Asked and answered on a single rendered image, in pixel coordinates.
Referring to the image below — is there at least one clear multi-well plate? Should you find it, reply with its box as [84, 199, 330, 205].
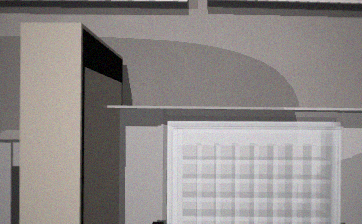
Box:
[167, 121, 341, 224]

